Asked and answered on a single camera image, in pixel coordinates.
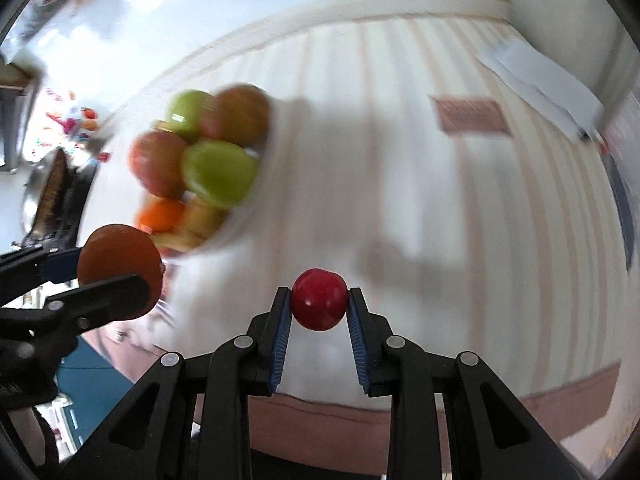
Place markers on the black glass hob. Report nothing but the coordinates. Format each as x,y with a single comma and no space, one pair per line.
77,195

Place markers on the colourful wall stickers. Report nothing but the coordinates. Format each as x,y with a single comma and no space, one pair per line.
67,115

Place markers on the green apple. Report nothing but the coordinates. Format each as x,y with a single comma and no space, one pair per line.
192,110
220,172

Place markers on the white plate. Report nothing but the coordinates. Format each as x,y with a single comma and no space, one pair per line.
247,217

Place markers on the dark reddish orange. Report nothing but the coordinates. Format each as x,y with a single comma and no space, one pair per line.
120,260

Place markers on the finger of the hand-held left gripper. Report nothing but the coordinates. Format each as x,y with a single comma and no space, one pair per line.
100,295
50,265

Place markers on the red apple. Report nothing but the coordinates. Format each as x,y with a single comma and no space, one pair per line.
240,115
157,162

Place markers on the striped table cloth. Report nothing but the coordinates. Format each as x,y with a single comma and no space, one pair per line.
400,210

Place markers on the blue cabinet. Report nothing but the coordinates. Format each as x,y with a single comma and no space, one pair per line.
95,385

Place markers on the steel wok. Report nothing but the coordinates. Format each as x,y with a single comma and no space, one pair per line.
42,190

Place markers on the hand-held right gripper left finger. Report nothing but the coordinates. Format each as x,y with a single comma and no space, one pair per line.
282,340

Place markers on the large curved banana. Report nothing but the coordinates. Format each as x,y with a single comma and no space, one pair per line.
200,222

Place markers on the small red plum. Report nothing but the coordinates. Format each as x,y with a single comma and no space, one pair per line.
320,300

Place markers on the white folded paper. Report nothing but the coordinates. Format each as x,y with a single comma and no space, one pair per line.
540,80

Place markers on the bright orange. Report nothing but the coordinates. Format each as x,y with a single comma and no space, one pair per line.
160,215

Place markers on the person's left forearm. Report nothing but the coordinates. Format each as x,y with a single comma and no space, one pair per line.
22,425

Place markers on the black range hood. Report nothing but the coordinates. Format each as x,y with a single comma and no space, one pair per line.
10,110

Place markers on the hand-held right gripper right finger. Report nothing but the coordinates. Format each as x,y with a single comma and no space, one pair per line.
357,340

